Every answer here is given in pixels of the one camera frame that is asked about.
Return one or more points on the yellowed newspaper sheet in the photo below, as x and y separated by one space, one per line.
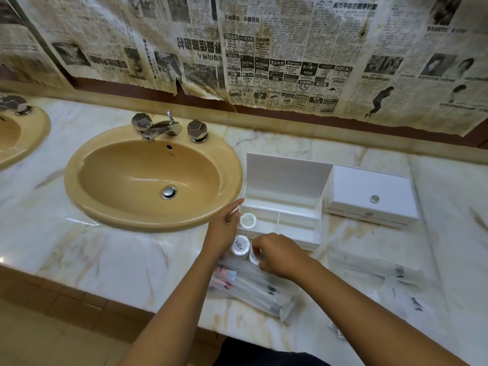
419 68
297 34
23 60
110 34

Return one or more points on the person's left hand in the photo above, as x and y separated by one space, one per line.
223 234

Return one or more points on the white box with round knob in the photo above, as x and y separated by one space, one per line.
286 179
362 190

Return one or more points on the person's left forearm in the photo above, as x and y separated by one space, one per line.
179 320

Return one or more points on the chrome faucet spout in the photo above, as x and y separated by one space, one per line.
160 129

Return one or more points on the small round white jar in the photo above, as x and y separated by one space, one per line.
241 244

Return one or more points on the person's dark clothing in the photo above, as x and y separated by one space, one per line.
263 356

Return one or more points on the chrome faceted faucet knob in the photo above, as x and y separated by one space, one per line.
142 123
15 103
197 130

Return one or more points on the beige oval sink basin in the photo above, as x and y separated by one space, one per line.
23 137
133 182

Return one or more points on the pile of toothbrush kits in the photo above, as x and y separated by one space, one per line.
248 291

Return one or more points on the person's right hand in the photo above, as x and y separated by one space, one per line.
286 259

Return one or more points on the person's right forearm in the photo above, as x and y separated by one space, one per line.
362 324

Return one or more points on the chrome sink drain plug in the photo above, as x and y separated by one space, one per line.
169 192

